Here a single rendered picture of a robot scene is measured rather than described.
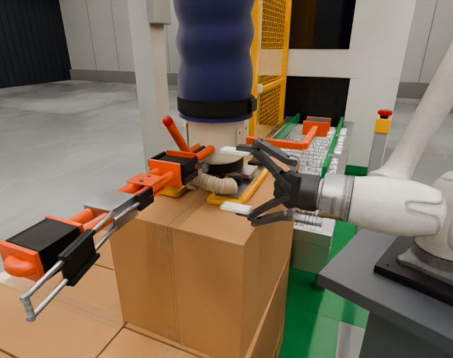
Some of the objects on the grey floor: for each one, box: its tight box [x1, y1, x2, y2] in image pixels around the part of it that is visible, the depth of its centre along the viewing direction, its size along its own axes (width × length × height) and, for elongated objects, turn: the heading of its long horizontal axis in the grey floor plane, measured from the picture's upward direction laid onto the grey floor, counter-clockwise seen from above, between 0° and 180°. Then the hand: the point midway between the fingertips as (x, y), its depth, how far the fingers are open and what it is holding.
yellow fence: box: [249, 0, 292, 138], centre depth 293 cm, size 117×10×210 cm, turn 157°
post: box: [355, 116, 391, 235], centre depth 181 cm, size 7×7×100 cm
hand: (226, 179), depth 70 cm, fingers open, 13 cm apart
